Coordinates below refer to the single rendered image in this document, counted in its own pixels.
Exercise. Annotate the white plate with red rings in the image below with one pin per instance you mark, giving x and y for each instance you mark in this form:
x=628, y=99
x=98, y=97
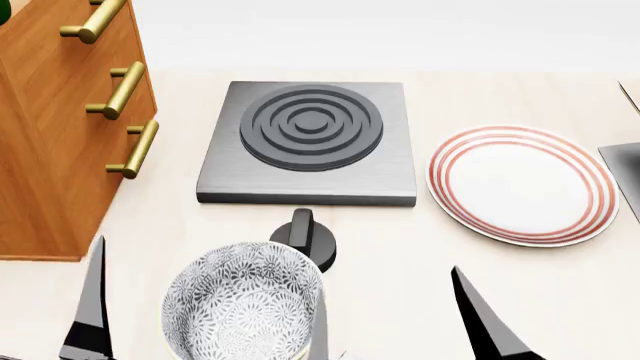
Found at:
x=522, y=185

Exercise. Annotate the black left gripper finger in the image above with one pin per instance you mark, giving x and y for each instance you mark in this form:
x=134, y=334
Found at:
x=92, y=307
x=319, y=333

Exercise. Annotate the floral patterned grey white bowl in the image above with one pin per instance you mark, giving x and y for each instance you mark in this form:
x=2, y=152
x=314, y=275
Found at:
x=240, y=300

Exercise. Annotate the dark ringed burner disc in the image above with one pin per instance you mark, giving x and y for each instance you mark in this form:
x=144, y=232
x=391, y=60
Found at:
x=311, y=127

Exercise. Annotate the black stove knob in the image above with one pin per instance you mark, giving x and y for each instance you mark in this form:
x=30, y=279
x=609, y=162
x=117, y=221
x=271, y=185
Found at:
x=303, y=232

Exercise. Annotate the wooden drawer cabinet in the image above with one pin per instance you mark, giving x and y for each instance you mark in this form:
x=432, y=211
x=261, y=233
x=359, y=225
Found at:
x=45, y=157

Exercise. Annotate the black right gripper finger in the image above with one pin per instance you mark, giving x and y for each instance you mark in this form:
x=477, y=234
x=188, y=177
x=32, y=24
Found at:
x=482, y=322

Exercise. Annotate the grey square stove plate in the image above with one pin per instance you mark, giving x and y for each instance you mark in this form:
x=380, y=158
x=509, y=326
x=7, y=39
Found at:
x=230, y=176

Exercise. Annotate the dark green wine bottle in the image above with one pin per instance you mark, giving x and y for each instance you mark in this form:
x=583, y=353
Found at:
x=3, y=11

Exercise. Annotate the grey metal tray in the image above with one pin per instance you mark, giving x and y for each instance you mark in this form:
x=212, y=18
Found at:
x=625, y=172

